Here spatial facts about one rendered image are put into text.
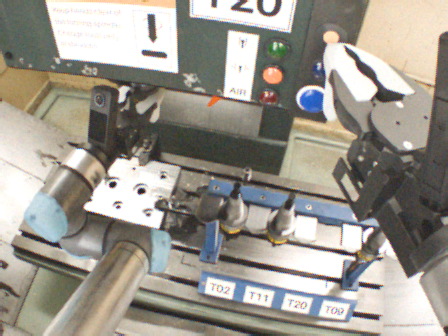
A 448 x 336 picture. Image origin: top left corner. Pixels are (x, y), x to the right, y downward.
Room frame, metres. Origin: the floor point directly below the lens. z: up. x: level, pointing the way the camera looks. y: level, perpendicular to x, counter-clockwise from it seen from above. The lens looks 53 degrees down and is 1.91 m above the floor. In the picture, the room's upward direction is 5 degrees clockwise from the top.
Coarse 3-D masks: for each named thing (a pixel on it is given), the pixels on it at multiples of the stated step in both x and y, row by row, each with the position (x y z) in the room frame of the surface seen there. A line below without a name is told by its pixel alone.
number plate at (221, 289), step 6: (210, 282) 0.35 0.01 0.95; (216, 282) 0.35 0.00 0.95; (222, 282) 0.35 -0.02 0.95; (228, 282) 0.35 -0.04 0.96; (210, 288) 0.34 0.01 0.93; (216, 288) 0.34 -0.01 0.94; (222, 288) 0.34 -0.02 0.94; (228, 288) 0.34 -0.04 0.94; (210, 294) 0.33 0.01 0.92; (216, 294) 0.33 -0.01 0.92; (222, 294) 0.33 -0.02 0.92; (228, 294) 0.33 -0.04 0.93
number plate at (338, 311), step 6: (324, 300) 0.32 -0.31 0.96; (324, 306) 0.30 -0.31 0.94; (330, 306) 0.30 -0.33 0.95; (336, 306) 0.30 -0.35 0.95; (342, 306) 0.30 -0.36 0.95; (348, 306) 0.30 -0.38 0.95; (324, 312) 0.29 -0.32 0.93; (330, 312) 0.29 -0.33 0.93; (336, 312) 0.29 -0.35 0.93; (342, 312) 0.29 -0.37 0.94; (342, 318) 0.28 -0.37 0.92
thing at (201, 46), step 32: (0, 0) 0.36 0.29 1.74; (32, 0) 0.35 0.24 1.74; (0, 32) 0.36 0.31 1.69; (32, 32) 0.35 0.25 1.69; (192, 32) 0.32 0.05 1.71; (224, 32) 0.32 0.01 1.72; (256, 32) 0.32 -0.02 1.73; (288, 32) 0.31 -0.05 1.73; (32, 64) 0.36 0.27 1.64; (64, 64) 0.35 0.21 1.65; (96, 64) 0.34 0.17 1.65; (192, 64) 0.32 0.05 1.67; (224, 64) 0.32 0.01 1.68; (256, 64) 0.31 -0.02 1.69; (288, 64) 0.31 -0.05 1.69; (224, 96) 0.32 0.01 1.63; (288, 96) 0.31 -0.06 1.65
